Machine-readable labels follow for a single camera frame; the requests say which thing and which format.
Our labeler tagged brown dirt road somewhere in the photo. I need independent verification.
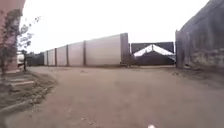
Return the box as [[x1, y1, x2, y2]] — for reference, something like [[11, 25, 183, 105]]
[[0, 65, 224, 128]]

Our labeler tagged dark metal gate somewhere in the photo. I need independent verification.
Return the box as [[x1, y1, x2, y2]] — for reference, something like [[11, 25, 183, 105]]
[[129, 41, 177, 67]]

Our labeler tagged grassy dirt verge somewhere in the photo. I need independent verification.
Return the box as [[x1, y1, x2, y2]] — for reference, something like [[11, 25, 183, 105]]
[[0, 70, 58, 114]]

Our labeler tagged white vehicle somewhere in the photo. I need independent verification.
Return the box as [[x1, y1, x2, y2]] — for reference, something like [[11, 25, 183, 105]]
[[16, 53, 26, 68]]

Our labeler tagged thin leafy tree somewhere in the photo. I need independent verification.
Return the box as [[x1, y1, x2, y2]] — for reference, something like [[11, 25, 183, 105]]
[[0, 9, 42, 76]]

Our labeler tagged pink building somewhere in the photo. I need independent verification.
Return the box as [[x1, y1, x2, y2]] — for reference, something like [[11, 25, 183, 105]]
[[0, 0, 27, 73]]

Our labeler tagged white panel wall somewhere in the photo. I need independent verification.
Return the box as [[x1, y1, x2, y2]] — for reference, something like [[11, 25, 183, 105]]
[[43, 32, 130, 68]]

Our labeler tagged dark grey wall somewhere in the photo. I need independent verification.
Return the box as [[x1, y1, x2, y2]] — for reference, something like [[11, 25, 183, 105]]
[[174, 0, 224, 71]]

